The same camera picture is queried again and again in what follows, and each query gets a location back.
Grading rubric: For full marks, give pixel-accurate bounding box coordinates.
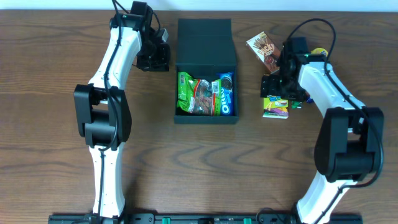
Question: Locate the blue Oreo pack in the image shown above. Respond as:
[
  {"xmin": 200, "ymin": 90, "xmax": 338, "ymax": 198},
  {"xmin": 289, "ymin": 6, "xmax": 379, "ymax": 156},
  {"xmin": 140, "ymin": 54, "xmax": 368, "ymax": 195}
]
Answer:
[{"xmin": 219, "ymin": 72, "xmax": 233, "ymax": 116}]

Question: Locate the black gift box with lid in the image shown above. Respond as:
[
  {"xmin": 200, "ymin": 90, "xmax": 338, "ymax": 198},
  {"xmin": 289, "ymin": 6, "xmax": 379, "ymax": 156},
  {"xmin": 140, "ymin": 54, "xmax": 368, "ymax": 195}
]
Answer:
[{"xmin": 174, "ymin": 19, "xmax": 239, "ymax": 124}]

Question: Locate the green clear snack bag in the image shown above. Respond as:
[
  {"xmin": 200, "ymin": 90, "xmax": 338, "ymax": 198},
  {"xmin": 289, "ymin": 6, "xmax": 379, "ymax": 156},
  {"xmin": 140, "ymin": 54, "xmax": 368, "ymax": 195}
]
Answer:
[{"xmin": 177, "ymin": 72, "xmax": 221, "ymax": 116}]

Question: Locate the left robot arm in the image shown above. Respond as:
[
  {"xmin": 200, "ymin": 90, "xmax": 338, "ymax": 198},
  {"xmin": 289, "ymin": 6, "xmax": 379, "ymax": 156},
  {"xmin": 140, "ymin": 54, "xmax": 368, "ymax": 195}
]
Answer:
[{"xmin": 73, "ymin": 1, "xmax": 170, "ymax": 223}]

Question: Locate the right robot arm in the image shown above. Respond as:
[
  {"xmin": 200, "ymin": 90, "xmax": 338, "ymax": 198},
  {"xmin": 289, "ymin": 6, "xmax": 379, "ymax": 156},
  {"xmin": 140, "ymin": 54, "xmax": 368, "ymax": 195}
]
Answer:
[{"xmin": 261, "ymin": 37, "xmax": 384, "ymax": 223}]

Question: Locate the green candy bar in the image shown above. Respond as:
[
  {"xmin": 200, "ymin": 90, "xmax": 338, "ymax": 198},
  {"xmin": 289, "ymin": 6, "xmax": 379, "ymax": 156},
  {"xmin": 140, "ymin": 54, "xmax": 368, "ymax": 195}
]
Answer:
[{"xmin": 292, "ymin": 101, "xmax": 303, "ymax": 110}]

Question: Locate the green Pretz box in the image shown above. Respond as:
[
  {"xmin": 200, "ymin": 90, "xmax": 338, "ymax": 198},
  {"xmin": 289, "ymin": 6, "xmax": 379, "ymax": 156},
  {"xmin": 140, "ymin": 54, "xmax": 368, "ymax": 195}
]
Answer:
[{"xmin": 262, "ymin": 95, "xmax": 289, "ymax": 119}]

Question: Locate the brown Pocky box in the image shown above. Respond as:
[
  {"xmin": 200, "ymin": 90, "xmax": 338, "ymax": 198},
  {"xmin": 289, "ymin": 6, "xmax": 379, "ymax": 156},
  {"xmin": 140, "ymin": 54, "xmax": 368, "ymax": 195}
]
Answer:
[{"xmin": 246, "ymin": 32, "xmax": 280, "ymax": 74}]

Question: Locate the yellow candy jar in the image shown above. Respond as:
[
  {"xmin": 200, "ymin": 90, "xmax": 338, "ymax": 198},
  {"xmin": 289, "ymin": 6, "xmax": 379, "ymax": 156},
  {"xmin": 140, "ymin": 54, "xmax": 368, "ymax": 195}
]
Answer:
[{"xmin": 311, "ymin": 47, "xmax": 328, "ymax": 57}]

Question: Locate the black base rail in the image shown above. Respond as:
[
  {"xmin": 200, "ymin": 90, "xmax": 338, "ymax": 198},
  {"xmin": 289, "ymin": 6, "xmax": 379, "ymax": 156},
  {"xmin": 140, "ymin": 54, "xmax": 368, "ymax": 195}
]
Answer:
[{"xmin": 48, "ymin": 213, "xmax": 363, "ymax": 224}]

